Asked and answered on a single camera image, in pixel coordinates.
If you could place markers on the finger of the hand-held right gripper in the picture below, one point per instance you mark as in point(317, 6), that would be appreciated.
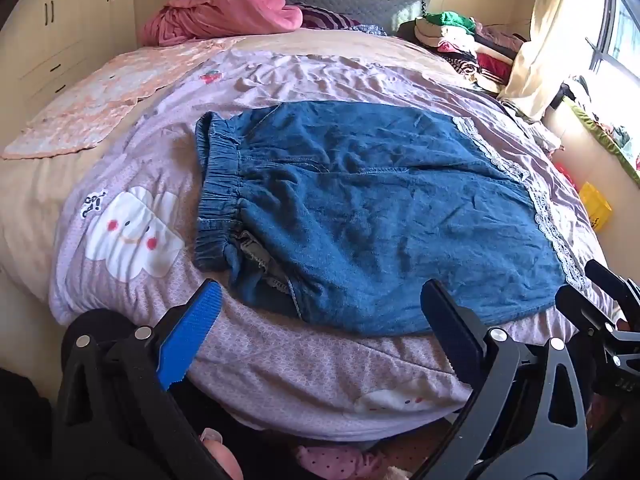
point(617, 280)
point(585, 310)

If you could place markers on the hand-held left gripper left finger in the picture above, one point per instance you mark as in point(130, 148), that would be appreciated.
point(195, 325)

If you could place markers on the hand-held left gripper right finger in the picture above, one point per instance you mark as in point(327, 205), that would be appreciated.
point(450, 325)

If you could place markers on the blue denim pants lace trim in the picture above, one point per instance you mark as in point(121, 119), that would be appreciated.
point(375, 200)

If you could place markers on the person's left hand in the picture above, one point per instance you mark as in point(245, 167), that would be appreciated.
point(225, 460)

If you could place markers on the yellow box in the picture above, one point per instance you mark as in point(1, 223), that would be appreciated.
point(595, 205)

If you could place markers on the purple printed quilt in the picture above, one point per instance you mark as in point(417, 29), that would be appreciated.
point(300, 375)

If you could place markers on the green-edged sill mat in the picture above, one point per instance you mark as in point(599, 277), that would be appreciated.
point(605, 145)

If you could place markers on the pink dotted clothing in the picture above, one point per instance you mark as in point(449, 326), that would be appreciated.
point(340, 465)

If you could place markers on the bed with beige sheet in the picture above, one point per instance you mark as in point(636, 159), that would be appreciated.
point(30, 200)

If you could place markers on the pink floral blanket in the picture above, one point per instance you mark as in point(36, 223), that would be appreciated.
point(100, 100)

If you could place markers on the window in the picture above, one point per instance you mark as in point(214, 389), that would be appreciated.
point(620, 35)

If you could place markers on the cream curtain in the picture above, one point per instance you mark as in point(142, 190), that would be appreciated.
point(550, 35)

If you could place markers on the pile of folded clothes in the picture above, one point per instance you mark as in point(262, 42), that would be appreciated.
point(450, 35)

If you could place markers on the pink crumpled blanket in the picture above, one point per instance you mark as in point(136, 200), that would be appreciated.
point(225, 10)

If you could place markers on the cream wardrobe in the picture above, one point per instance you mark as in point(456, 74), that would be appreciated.
point(50, 35)

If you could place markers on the purple striped cloth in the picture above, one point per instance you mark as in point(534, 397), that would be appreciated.
point(325, 17)

